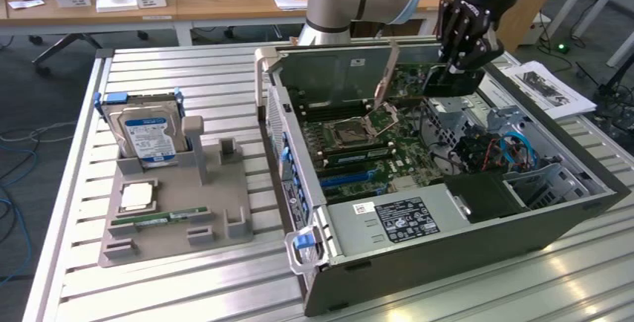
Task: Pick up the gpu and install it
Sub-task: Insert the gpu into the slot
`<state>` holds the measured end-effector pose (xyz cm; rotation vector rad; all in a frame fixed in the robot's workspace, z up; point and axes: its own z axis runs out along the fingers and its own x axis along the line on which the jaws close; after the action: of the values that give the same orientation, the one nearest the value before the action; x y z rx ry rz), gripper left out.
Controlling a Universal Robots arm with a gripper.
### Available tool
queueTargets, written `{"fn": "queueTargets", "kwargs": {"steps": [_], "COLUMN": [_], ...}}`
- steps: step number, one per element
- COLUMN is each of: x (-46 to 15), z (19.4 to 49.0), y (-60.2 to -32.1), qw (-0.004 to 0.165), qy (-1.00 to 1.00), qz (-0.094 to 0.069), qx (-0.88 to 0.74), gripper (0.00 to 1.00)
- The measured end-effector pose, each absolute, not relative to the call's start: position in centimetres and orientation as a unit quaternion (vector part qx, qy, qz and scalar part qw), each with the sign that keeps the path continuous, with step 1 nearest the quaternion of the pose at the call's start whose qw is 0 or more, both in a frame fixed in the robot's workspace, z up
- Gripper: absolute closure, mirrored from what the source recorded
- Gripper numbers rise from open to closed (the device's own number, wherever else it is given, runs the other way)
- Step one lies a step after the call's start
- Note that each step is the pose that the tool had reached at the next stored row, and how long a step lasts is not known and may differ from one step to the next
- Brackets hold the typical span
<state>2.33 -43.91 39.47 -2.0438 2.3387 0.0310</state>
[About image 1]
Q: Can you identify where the CPU socket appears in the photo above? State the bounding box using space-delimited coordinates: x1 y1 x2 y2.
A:
329 116 379 149

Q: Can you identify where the printed paper stack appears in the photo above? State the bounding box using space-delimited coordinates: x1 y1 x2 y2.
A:
501 60 599 120

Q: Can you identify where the black tripod stand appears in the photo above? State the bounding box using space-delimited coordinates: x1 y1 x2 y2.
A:
576 60 634 130

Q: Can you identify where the green motherboard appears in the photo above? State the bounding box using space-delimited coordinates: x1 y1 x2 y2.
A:
284 86 447 206

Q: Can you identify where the grey power supply unit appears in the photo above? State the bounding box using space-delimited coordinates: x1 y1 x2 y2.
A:
324 183 471 258

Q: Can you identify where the black wire bundle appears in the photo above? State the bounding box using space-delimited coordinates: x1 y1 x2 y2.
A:
451 134 491 174

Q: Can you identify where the white table frame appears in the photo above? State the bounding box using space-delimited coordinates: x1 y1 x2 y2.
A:
543 0 634 69

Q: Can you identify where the blue wire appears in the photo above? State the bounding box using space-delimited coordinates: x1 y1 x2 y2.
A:
497 132 539 173

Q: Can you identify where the hard disk in blue caddy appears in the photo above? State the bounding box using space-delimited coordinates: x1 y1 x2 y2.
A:
92 90 192 170

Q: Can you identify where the wooden office desk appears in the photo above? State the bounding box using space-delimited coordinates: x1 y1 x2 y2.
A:
174 0 449 47
0 0 193 47

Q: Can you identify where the white floor unit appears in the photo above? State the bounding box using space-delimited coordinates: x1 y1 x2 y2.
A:
524 12 553 47

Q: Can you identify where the white flat box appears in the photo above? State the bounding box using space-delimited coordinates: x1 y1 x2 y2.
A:
94 0 140 13

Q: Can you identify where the dark grey open PC case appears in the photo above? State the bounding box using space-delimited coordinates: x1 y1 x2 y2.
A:
252 38 632 318

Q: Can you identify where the blue case latch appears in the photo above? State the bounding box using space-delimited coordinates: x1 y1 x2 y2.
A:
292 234 316 252

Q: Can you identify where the metal socket cover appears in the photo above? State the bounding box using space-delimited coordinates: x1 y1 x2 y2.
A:
364 102 401 138

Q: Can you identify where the black chair base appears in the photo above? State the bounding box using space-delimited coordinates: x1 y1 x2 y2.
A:
29 30 149 75

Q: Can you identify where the silver metal drive cage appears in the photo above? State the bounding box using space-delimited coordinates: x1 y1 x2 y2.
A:
420 69 501 152

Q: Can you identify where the grey plastic parts rack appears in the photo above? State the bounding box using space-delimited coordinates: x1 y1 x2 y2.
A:
97 115 254 269

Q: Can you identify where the blue floor cable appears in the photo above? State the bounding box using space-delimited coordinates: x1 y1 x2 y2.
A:
0 143 38 286

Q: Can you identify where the blue expansion slot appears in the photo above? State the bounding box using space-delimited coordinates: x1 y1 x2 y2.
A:
316 168 380 190

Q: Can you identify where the silver CPU chip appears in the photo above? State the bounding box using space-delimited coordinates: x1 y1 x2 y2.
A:
120 183 156 212

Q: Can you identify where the silver disk bay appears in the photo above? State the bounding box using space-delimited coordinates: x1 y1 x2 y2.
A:
501 162 595 211

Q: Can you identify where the wooden cabinet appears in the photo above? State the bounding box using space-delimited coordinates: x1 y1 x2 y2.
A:
420 0 568 52

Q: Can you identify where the green graphics card black heatsink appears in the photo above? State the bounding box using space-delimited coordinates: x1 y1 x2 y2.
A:
373 39 485 110

